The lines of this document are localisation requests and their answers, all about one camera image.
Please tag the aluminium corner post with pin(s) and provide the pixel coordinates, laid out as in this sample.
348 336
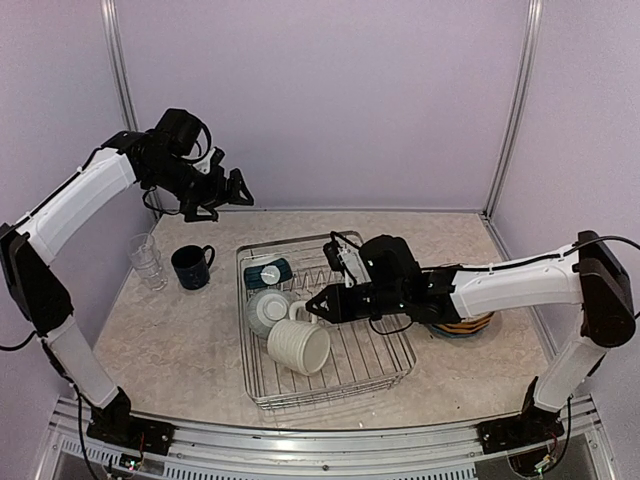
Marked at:
117 62
517 106

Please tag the aluminium front rail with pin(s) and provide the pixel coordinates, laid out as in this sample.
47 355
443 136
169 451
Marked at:
206 450

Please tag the dark blue mug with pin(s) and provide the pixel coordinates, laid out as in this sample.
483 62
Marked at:
192 264

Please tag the right aluminium corner post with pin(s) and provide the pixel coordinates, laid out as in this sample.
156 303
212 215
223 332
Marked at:
517 106

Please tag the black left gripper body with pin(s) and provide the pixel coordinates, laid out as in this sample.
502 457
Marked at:
193 188

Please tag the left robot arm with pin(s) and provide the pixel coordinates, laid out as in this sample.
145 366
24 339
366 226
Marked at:
30 246

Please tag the grey striped ceramic bowl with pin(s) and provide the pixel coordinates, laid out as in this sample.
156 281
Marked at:
266 308

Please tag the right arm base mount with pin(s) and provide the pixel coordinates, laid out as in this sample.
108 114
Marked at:
531 425

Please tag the white ceramic mug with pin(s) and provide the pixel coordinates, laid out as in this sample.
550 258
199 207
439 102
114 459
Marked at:
303 346

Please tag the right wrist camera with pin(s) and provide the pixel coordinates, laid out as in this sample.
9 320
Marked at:
388 258

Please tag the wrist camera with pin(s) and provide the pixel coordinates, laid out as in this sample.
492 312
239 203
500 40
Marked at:
186 135
388 258

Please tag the blue polka dot plate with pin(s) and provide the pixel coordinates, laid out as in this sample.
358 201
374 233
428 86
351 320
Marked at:
454 335

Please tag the metal wire dish rack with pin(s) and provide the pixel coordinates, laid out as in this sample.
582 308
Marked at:
364 356

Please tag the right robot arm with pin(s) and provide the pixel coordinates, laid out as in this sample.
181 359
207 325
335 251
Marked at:
585 273

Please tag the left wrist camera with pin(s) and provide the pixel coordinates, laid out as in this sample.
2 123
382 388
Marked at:
186 135

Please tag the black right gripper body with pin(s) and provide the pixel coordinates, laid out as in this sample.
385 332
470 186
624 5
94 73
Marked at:
385 300

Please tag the cream bird pattern plate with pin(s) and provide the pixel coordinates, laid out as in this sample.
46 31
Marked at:
478 318

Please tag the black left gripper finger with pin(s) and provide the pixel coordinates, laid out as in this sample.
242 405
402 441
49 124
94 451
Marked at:
192 214
238 192

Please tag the clear glass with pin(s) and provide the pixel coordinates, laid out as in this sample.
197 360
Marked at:
151 273
142 251

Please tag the left aluminium corner post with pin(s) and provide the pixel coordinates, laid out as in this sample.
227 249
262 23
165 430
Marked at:
117 62

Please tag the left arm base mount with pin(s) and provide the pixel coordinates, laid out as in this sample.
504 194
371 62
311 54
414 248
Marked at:
130 427

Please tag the yellow polka dot plate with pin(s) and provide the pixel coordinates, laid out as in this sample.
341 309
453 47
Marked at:
463 327

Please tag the teal white ceramic bowl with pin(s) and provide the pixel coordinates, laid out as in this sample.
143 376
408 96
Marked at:
266 271

